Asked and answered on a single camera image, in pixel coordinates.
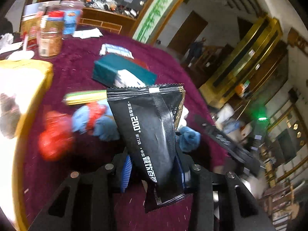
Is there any blue white tissue packet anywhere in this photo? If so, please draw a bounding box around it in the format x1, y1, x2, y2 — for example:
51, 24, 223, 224
99, 43, 134, 59

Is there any blue label plastic jar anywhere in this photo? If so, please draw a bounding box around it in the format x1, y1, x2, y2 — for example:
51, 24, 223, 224
61, 0, 86, 36

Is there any teal tissue box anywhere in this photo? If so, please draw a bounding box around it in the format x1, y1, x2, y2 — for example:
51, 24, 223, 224
92, 54, 157, 87

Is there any brown snack jar red lid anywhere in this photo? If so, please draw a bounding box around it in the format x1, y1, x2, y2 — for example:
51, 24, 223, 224
37, 10, 64, 58

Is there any bamboo painted pillar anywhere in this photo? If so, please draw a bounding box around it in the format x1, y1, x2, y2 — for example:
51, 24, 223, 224
133, 0, 175, 43

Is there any black snack pouch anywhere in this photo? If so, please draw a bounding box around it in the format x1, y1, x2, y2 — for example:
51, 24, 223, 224
106, 84, 185, 213

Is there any yellow cardboard box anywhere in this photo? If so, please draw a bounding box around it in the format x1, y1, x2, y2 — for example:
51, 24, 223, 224
1, 59, 53, 230

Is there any red plastic bag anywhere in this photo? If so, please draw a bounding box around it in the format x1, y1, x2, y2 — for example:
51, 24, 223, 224
39, 110, 74, 162

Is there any blue towel with red band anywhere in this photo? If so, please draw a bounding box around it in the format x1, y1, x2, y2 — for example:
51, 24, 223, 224
72, 99, 120, 141

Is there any maroon tablecloth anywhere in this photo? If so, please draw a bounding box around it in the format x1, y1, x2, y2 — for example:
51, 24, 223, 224
22, 32, 211, 230

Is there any brown fuzzy item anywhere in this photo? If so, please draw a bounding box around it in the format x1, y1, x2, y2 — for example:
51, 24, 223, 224
1, 93, 21, 139

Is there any white paper sheet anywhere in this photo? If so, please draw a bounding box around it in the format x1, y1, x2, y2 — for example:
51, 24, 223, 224
73, 28, 103, 39

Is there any wooden cabinet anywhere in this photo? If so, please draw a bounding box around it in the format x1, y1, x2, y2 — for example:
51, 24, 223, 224
78, 7, 136, 36

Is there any red yellow green sponge pack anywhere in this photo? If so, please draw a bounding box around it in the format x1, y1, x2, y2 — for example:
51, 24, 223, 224
63, 90, 107, 105

